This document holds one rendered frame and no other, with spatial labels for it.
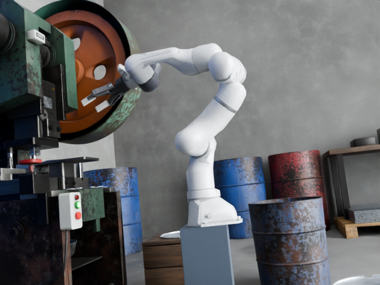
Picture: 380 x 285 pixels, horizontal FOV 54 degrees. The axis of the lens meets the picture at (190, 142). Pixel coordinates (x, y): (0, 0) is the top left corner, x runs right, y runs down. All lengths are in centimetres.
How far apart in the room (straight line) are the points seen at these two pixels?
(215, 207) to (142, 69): 66
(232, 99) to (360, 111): 360
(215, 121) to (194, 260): 54
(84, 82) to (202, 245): 121
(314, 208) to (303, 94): 298
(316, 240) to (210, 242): 80
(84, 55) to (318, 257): 170
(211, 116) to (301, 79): 357
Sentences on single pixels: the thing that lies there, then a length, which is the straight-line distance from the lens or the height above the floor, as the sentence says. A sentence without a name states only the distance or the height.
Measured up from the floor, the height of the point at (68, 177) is 70.
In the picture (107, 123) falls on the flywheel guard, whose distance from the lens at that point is 206.
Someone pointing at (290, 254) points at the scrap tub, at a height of 21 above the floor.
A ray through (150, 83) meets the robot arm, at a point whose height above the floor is 108.
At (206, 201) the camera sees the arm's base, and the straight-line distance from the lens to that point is 147.
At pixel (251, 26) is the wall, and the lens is 522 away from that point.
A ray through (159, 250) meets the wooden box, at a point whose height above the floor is 30.
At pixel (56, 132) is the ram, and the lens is 185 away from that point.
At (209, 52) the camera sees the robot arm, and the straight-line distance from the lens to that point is 154.
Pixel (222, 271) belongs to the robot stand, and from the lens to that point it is 147.
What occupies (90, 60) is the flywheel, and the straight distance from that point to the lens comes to 225.
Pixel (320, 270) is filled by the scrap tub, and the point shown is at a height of 11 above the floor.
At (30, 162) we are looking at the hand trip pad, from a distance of 144.
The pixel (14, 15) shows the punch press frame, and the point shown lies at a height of 141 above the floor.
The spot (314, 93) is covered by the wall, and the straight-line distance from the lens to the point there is 493.
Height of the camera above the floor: 60
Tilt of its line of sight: 7 degrees up
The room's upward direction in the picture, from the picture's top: 6 degrees counter-clockwise
